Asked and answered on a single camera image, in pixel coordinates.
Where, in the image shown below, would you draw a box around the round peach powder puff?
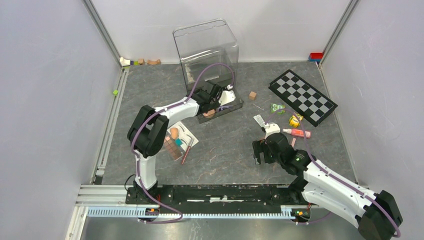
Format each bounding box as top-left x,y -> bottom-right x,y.
202,109 -> 216,119

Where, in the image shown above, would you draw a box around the purple eyelash curler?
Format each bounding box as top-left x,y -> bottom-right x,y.
216,105 -> 233,112

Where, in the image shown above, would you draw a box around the clear acrylic drawer organizer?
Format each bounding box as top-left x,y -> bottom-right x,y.
172,18 -> 244,123

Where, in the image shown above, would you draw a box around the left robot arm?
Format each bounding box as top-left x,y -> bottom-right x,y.
127,82 -> 227,204

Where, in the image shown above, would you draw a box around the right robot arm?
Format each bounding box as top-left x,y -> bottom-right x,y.
252,132 -> 403,240

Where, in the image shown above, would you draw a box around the orange makeup sponge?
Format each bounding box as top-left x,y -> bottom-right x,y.
170,127 -> 179,140

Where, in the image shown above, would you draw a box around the pink compact case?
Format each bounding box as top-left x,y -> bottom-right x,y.
290,138 -> 297,148

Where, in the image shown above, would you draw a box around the white cosmetic tube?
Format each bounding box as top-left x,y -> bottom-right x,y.
253,114 -> 266,128

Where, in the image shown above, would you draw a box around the pink spray bottle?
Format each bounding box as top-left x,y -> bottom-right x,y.
282,128 -> 311,139

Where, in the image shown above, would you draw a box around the yellow owl card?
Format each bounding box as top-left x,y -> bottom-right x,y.
288,114 -> 304,128

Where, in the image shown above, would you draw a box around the eyebrow stencil card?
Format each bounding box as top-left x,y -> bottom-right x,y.
167,121 -> 199,151

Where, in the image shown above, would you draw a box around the green owl card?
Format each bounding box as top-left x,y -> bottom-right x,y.
270,103 -> 286,115

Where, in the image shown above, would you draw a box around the red lip gloss tube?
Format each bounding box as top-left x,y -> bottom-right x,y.
181,139 -> 194,165

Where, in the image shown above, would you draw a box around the wooden cube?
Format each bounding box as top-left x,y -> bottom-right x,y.
248,91 -> 257,101

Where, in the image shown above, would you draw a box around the teal cube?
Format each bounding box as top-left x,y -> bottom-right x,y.
175,138 -> 183,146

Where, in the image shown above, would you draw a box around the black white checkerboard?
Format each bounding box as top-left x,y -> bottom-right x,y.
268,69 -> 338,127

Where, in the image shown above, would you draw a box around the brown eyeshadow palette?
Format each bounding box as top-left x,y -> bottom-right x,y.
163,136 -> 183,161

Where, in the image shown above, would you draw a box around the small wooden toy blocks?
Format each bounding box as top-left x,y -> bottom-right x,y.
119,57 -> 161,67

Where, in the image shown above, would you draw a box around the red blue blocks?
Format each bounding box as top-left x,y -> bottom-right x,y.
308,52 -> 324,62

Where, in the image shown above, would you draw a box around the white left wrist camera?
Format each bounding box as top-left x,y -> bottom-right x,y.
218,84 -> 236,106

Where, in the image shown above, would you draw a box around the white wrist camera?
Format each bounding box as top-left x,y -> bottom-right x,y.
218,84 -> 236,106
262,123 -> 281,139

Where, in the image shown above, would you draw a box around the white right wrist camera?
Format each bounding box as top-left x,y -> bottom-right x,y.
262,123 -> 281,139

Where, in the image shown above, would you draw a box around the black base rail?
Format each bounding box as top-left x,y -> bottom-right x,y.
125,184 -> 308,215

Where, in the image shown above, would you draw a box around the aluminium frame rail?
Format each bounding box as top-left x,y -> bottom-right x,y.
82,0 -> 123,68

